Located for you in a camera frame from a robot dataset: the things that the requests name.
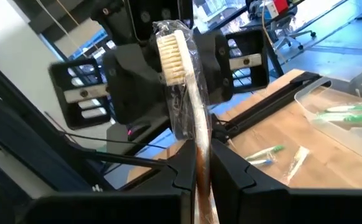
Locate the blue wrapped toothbrush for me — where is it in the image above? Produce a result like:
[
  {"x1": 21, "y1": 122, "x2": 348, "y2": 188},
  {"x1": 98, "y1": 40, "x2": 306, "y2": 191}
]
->
[{"x1": 248, "y1": 157, "x2": 276, "y2": 166}]

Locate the red box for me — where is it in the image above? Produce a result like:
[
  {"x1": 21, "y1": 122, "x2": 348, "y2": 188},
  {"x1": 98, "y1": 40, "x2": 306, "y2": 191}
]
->
[{"x1": 272, "y1": 0, "x2": 290, "y2": 14}]

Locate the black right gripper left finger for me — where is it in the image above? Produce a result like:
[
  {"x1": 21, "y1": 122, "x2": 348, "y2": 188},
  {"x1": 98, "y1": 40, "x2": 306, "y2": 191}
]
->
[{"x1": 16, "y1": 139, "x2": 197, "y2": 224}]

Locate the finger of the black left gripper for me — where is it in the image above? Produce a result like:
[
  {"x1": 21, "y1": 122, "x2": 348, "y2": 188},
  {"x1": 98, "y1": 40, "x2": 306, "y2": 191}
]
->
[
  {"x1": 196, "y1": 32, "x2": 234, "y2": 105},
  {"x1": 105, "y1": 40, "x2": 171, "y2": 125}
]

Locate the clear plastic bin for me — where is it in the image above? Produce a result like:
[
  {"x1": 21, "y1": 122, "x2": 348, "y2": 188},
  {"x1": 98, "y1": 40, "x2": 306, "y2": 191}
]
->
[{"x1": 294, "y1": 76, "x2": 362, "y2": 162}]

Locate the orange toothbrush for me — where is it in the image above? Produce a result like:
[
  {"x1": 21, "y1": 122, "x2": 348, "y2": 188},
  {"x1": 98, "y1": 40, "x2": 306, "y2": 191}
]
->
[
  {"x1": 282, "y1": 145, "x2": 312, "y2": 185},
  {"x1": 152, "y1": 19, "x2": 221, "y2": 224}
]

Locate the small white box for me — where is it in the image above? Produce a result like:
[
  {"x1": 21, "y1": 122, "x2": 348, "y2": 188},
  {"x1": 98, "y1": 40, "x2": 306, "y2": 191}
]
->
[{"x1": 262, "y1": 1, "x2": 278, "y2": 20}]

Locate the black computer mouse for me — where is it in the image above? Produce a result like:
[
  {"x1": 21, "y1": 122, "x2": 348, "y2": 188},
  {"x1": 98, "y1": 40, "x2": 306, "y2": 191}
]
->
[{"x1": 126, "y1": 124, "x2": 152, "y2": 138}]

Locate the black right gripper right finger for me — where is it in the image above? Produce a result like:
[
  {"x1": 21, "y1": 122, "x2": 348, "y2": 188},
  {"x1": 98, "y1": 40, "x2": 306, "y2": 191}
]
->
[{"x1": 210, "y1": 139, "x2": 362, "y2": 224}]

